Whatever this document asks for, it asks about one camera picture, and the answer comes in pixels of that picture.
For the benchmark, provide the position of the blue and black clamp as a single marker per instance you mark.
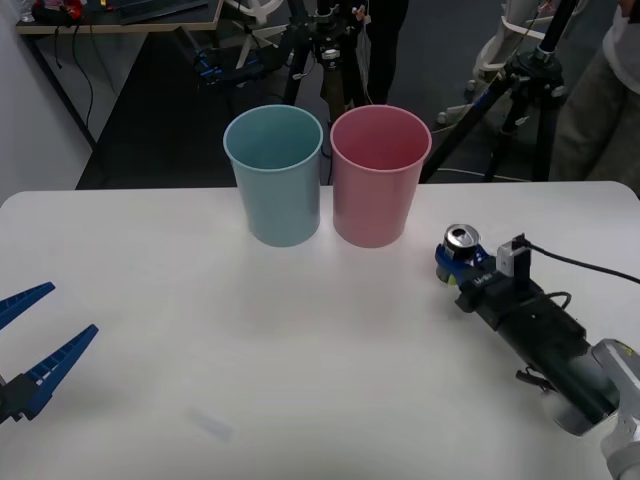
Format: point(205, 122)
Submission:
point(225, 65)

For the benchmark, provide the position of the white office chair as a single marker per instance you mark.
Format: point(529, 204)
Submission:
point(255, 30)

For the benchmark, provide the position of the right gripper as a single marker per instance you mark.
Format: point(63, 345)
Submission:
point(530, 315)

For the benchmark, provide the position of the pale blue plastic bin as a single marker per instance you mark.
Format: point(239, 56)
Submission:
point(280, 200)

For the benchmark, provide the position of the white wheeled stand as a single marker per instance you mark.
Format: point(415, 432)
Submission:
point(492, 50)

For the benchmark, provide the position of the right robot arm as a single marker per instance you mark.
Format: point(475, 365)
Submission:
point(590, 385)

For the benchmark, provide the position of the dark desk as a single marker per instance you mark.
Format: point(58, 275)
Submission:
point(125, 15)

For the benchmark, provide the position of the black camera tripod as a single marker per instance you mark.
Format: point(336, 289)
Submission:
point(327, 55)
point(535, 65)

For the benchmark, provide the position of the person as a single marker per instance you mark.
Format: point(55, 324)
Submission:
point(382, 45)
point(595, 110)

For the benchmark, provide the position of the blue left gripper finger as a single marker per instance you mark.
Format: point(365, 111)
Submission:
point(22, 300)
point(55, 365)

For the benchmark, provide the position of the pink plastic bin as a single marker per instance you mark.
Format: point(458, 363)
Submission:
point(375, 205)

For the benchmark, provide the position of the silver-top drink can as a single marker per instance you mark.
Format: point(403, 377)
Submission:
point(462, 236)

